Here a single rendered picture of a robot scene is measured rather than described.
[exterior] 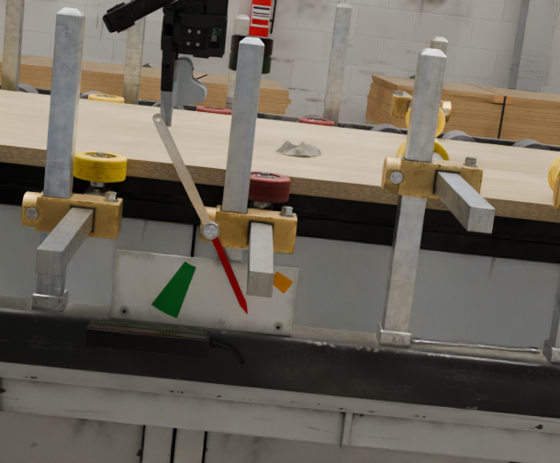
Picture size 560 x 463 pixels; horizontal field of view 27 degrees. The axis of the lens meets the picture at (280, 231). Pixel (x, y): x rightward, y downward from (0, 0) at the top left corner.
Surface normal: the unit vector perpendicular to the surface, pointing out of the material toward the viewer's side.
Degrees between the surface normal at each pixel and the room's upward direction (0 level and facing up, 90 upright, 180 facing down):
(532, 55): 90
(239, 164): 90
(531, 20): 90
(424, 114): 90
